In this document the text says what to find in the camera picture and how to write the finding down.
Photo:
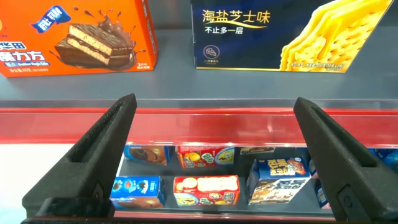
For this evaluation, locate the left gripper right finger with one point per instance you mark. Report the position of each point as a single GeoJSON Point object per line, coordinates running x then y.
{"type": "Point", "coordinates": [339, 161]}

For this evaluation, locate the dark blue cracker box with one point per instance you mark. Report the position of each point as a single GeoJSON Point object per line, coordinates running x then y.
{"type": "Point", "coordinates": [280, 34]}

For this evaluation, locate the dark snack box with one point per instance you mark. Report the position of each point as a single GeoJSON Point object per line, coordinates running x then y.
{"type": "Point", "coordinates": [257, 150]}

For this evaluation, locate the blue snack pack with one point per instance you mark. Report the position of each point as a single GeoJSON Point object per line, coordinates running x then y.
{"type": "Point", "coordinates": [387, 157]}

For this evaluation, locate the orange chocolate cake box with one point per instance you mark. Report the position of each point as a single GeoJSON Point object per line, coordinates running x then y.
{"type": "Point", "coordinates": [77, 37]}

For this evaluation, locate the blue and white snack box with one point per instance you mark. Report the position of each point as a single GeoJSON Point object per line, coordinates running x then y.
{"type": "Point", "coordinates": [320, 193]}
{"type": "Point", "coordinates": [276, 180]}

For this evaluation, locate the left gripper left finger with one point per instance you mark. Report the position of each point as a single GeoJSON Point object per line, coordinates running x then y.
{"type": "Point", "coordinates": [93, 161]}

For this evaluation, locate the red cartoon snack box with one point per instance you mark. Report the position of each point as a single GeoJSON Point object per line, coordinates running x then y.
{"type": "Point", "coordinates": [205, 156]}
{"type": "Point", "coordinates": [206, 190]}

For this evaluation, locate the blue chocolate cookie box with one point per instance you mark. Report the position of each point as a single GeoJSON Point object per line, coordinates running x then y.
{"type": "Point", "coordinates": [138, 191]}
{"type": "Point", "coordinates": [149, 154]}

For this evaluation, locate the grey shop shelf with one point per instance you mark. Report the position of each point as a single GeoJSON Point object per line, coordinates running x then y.
{"type": "Point", "coordinates": [199, 124]}

